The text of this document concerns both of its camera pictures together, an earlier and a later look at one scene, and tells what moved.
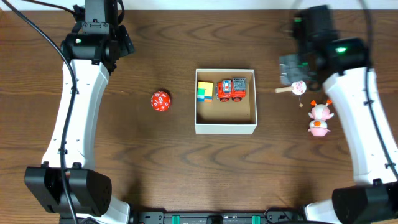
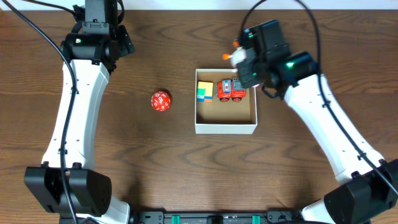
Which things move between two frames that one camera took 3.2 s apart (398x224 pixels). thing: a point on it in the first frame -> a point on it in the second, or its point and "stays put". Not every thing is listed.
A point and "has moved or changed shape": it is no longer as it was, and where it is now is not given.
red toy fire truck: [235, 89] stays put
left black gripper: [94, 25] stays put
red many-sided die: [160, 101] stays put
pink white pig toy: [319, 112] has moved or changed shape
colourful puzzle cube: [205, 91] stays put
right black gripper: [290, 68] -> [245, 78]
